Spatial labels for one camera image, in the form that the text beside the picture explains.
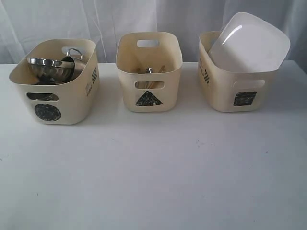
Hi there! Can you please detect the long steel spoon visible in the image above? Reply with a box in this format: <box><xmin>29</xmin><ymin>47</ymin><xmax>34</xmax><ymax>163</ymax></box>
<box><xmin>145</xmin><ymin>68</ymin><xmax>154</xmax><ymax>89</ymax></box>

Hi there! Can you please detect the steel mug with folding handle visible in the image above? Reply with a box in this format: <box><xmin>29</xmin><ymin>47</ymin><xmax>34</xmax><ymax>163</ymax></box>
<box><xmin>62</xmin><ymin>48</ymin><xmax>87</xmax><ymax>81</ymax></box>

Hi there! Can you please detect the small steel cup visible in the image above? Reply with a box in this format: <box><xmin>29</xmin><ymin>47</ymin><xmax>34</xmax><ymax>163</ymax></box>
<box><xmin>26</xmin><ymin>80</ymin><xmax>59</xmax><ymax>101</ymax></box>

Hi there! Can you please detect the large stainless steel bowl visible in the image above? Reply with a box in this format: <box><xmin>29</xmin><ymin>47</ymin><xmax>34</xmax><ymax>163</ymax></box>
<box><xmin>27</xmin><ymin>57</ymin><xmax>74</xmax><ymax>83</ymax></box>

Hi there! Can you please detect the white rectangular plate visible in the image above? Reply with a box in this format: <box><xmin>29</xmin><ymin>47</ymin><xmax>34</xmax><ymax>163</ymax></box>
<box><xmin>208</xmin><ymin>12</ymin><xmax>291</xmax><ymax>73</ymax></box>

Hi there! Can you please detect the cream bin with triangle mark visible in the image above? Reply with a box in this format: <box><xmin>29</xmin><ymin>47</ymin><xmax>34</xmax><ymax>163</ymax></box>
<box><xmin>116</xmin><ymin>32</ymin><xmax>183</xmax><ymax>112</ymax></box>

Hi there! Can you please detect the cream bin with square mark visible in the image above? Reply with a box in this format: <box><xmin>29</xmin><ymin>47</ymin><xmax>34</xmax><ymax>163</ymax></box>
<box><xmin>198</xmin><ymin>31</ymin><xmax>278</xmax><ymax>112</ymax></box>

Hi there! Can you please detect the cream bin with circle mark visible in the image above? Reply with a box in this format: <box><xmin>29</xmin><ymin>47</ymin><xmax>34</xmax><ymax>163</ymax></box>
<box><xmin>9</xmin><ymin>39</ymin><xmax>100</xmax><ymax>125</ymax></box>

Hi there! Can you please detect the white backdrop curtain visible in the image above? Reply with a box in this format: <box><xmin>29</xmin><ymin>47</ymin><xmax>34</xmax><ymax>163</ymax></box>
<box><xmin>0</xmin><ymin>0</ymin><xmax>307</xmax><ymax>69</ymax></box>

